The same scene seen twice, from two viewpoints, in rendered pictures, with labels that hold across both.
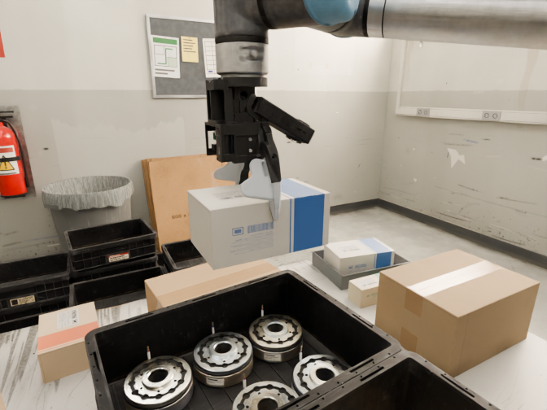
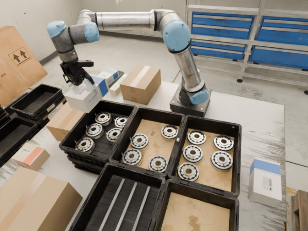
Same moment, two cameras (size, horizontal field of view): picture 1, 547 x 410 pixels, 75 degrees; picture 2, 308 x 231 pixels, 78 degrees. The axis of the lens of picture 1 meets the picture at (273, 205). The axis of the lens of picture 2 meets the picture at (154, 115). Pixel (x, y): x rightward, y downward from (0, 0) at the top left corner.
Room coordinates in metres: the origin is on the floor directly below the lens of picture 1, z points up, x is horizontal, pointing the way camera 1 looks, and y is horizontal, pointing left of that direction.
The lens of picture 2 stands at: (-0.33, 0.21, 1.72)
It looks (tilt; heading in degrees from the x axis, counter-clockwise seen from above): 46 degrees down; 326
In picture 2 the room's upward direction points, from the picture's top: 6 degrees counter-clockwise
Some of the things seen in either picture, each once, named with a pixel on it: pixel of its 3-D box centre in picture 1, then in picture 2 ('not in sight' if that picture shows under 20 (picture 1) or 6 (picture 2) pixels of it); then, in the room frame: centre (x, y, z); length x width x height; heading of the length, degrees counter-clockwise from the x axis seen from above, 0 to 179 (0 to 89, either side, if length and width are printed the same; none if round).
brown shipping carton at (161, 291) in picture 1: (222, 310); (77, 119); (0.76, 0.13, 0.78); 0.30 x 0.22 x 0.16; 125
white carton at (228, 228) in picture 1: (258, 217); (88, 92); (0.56, 0.02, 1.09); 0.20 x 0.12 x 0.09; 118
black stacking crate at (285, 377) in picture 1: (241, 372); (103, 131); (0.46, 0.05, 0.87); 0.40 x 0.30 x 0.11; 123
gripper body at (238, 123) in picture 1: (239, 120); (74, 70); (0.54, 0.05, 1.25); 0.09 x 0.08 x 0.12; 118
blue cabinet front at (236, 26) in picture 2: not in sight; (217, 36); (1.11, -1.87, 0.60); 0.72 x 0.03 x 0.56; 28
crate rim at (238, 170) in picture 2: not in sight; (207, 149); (-0.04, -0.28, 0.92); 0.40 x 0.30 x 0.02; 123
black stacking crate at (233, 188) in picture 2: not in sight; (206, 155); (-0.04, -0.28, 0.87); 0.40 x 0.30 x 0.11; 123
